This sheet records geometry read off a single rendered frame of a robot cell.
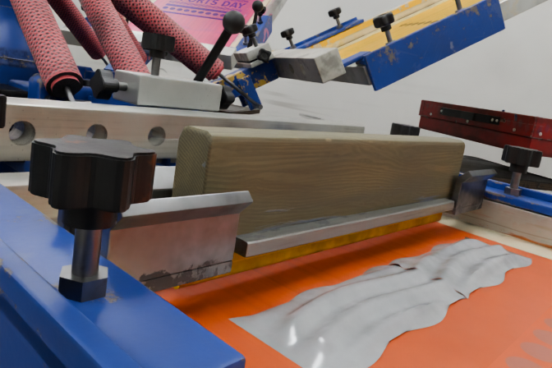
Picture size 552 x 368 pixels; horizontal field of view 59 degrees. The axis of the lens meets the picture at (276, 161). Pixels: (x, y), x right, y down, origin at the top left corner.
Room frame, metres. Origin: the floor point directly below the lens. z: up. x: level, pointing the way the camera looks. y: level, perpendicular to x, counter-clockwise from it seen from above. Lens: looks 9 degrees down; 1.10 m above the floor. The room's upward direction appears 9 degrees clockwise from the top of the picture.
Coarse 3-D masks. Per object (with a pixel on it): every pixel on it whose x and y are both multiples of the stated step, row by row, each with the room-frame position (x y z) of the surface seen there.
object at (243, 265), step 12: (432, 216) 0.55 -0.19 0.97; (384, 228) 0.46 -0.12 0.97; (396, 228) 0.48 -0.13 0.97; (336, 240) 0.40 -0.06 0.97; (348, 240) 0.42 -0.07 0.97; (360, 240) 0.43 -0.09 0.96; (276, 252) 0.34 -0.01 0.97; (288, 252) 0.35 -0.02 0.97; (300, 252) 0.36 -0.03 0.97; (312, 252) 0.38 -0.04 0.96; (240, 264) 0.32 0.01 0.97; (252, 264) 0.32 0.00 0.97; (264, 264) 0.34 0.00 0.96; (216, 276) 0.30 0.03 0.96
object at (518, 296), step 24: (384, 240) 0.47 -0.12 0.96; (408, 240) 0.48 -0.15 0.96; (432, 240) 0.50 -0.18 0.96; (456, 240) 0.51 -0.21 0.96; (480, 240) 0.53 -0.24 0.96; (480, 288) 0.38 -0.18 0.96; (504, 288) 0.39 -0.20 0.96; (528, 288) 0.40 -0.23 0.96; (504, 312) 0.34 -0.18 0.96; (528, 312) 0.34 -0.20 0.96
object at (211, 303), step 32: (320, 256) 0.39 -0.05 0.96; (352, 256) 0.41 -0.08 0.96; (192, 288) 0.30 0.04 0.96; (224, 288) 0.30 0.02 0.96; (256, 288) 0.31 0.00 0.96; (288, 288) 0.32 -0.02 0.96; (224, 320) 0.26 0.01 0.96; (448, 320) 0.31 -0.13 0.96; (480, 320) 0.32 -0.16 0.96; (512, 320) 0.32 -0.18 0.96; (256, 352) 0.23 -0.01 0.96; (384, 352) 0.25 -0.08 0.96; (416, 352) 0.26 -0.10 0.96; (448, 352) 0.26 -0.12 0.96; (480, 352) 0.27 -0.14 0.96
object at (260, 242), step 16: (400, 208) 0.45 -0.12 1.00; (416, 208) 0.46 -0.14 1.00; (432, 208) 0.48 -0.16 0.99; (448, 208) 0.52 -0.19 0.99; (304, 224) 0.34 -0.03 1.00; (320, 224) 0.35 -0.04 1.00; (336, 224) 0.36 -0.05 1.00; (352, 224) 0.37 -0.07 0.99; (368, 224) 0.39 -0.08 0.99; (384, 224) 0.41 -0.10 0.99; (240, 240) 0.29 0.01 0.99; (256, 240) 0.29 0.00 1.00; (272, 240) 0.30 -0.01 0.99; (288, 240) 0.31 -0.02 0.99; (304, 240) 0.33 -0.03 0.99; (320, 240) 0.34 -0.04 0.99
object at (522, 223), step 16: (0, 176) 0.36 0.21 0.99; (16, 176) 0.37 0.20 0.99; (16, 192) 0.35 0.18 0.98; (48, 208) 0.36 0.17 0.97; (496, 208) 0.59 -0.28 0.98; (512, 208) 0.58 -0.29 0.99; (480, 224) 0.60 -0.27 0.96; (496, 224) 0.58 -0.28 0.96; (512, 224) 0.57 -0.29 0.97; (528, 224) 0.56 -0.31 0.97; (544, 224) 0.55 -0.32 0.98; (528, 240) 0.56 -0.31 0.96; (544, 240) 0.55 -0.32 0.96
